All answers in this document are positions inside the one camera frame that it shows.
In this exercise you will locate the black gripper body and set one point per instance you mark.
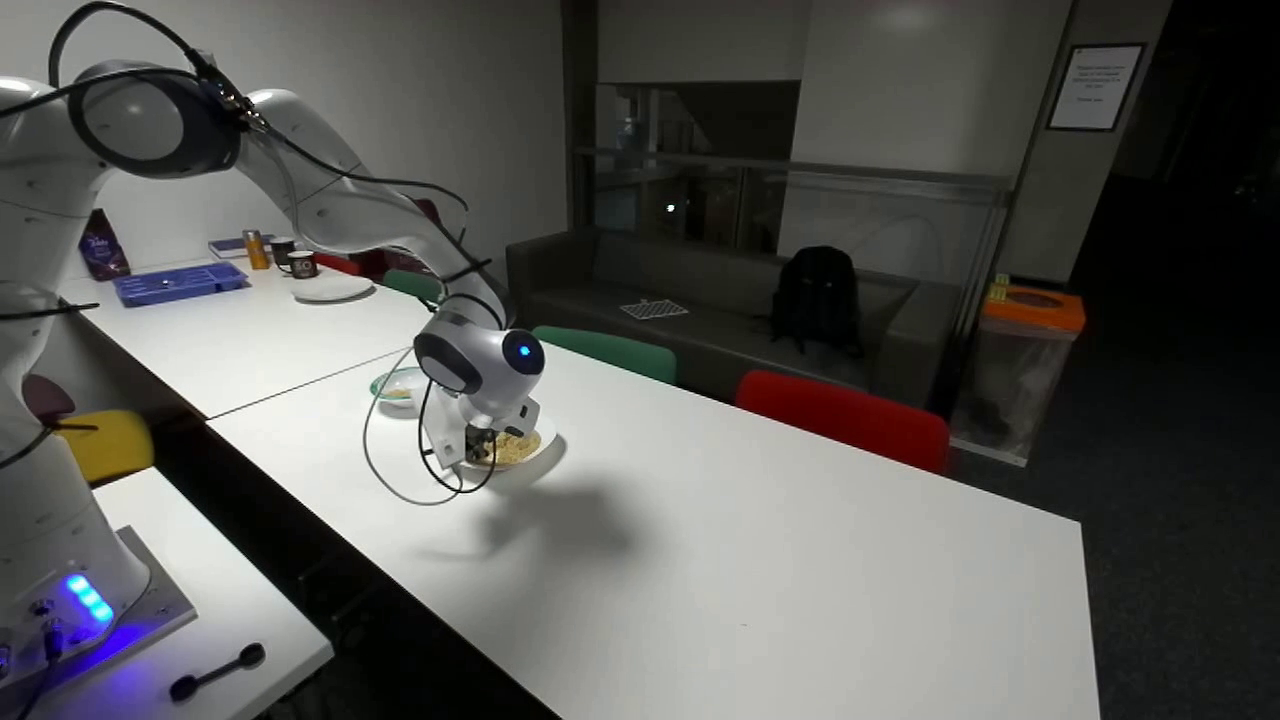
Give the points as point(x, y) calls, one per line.
point(477, 437)

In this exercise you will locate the large brown sugar heap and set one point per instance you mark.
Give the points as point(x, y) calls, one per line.
point(521, 449)

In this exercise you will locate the green and white bowl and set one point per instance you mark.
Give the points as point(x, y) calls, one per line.
point(393, 392)

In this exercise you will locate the green chair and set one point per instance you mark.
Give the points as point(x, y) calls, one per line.
point(414, 282)
point(605, 354)

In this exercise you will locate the paper sheet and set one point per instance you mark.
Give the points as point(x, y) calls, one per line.
point(655, 309)

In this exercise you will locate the dark small cup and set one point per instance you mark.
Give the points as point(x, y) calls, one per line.
point(297, 264)

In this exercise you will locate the orange small bottle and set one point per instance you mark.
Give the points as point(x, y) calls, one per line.
point(258, 250)

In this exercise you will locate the blue flat tablet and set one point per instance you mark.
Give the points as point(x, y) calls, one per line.
point(183, 282)

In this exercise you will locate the black small tool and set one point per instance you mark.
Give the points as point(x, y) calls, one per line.
point(215, 672)

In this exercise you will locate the red chair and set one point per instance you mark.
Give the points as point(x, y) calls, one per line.
point(845, 418)

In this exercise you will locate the black backpack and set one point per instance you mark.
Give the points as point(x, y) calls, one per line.
point(817, 302)

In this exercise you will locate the yellow chair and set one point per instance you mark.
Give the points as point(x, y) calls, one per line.
point(111, 441)

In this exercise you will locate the dark purple box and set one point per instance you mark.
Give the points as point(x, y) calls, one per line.
point(101, 250)

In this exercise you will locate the orange lidded bin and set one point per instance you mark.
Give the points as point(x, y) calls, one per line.
point(1020, 373)

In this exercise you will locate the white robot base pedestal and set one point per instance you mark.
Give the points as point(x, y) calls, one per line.
point(60, 563)

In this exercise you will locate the white wall poster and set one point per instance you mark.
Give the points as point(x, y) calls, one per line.
point(1098, 84)

